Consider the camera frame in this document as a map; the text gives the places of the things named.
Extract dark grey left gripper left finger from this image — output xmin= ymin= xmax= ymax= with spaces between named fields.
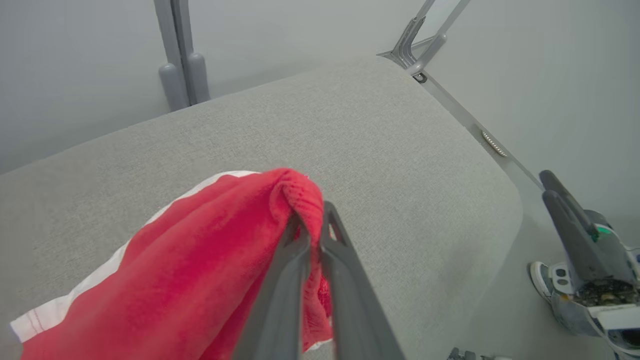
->
xmin=232 ymin=212 xmax=312 ymax=360

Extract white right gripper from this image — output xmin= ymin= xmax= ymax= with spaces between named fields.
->
xmin=530 ymin=170 xmax=640 ymax=359

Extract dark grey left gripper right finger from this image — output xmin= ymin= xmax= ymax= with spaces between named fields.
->
xmin=319 ymin=201 xmax=407 ymax=360

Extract red shorts with white trim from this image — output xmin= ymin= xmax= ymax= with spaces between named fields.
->
xmin=10 ymin=167 xmax=335 ymax=360

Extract grey metal desk leg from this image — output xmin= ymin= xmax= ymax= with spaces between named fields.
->
xmin=376 ymin=0 xmax=471 ymax=77

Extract grey metal corner frame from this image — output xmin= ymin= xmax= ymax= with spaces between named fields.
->
xmin=412 ymin=70 xmax=545 ymax=191

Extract grey double partition post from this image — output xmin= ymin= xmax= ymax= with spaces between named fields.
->
xmin=152 ymin=0 xmax=211 ymax=113

